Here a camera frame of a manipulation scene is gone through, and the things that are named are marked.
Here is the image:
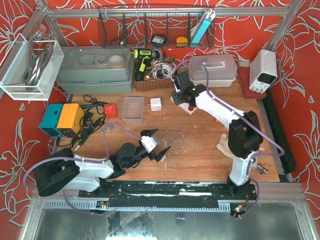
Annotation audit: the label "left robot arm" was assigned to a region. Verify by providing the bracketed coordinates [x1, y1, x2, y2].
[32, 129, 170, 197]

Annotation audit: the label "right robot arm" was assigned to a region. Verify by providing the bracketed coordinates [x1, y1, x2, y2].
[171, 71, 263, 197]

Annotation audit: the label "translucent spring bin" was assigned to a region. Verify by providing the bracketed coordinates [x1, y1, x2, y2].
[121, 96, 144, 125]

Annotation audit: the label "white peg board fixture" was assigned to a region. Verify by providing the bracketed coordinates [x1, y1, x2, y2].
[170, 96, 197, 115]

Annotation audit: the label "woven wicker basket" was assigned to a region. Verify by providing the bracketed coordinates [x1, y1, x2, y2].
[133, 57, 176, 91]

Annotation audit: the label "white cube power socket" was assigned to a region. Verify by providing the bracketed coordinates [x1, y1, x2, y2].
[150, 97, 162, 112]

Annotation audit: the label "white plastic storage box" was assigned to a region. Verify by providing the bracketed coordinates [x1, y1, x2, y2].
[188, 54, 238, 88]

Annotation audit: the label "red cube block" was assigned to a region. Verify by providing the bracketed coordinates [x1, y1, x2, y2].
[104, 103, 118, 119]

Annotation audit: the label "yellow tape measure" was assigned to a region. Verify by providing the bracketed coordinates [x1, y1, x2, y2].
[176, 36, 189, 48]

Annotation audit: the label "beige work glove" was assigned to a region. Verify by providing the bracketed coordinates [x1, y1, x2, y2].
[216, 133, 234, 159]

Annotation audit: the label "white bench power supply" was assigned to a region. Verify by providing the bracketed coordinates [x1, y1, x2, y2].
[249, 49, 277, 94]

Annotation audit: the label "grey plastic tape container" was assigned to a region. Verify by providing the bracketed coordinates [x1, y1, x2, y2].
[56, 46, 134, 95]

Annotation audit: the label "yellow teal soldering station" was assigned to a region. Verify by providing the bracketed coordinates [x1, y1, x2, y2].
[38, 103, 85, 138]

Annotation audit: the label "clear acrylic hanging box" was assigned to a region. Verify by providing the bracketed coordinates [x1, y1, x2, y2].
[0, 34, 64, 101]

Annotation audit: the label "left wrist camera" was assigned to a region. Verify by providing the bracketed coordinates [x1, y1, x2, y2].
[141, 136, 160, 153]

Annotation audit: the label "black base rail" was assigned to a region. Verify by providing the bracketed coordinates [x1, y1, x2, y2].
[78, 180, 257, 201]

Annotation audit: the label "white coiled cables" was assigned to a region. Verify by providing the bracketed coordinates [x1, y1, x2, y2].
[146, 62, 178, 80]

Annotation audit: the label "small metal bracket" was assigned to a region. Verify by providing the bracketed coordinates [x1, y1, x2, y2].
[100, 123, 115, 135]

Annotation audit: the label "green cordless drill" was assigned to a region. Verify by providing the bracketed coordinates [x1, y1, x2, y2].
[133, 48, 163, 82]

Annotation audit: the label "soldering iron with cable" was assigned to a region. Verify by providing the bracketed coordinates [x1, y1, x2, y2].
[55, 94, 107, 151]

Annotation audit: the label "black wire wall basket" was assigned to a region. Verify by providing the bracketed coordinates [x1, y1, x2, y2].
[97, 4, 215, 48]

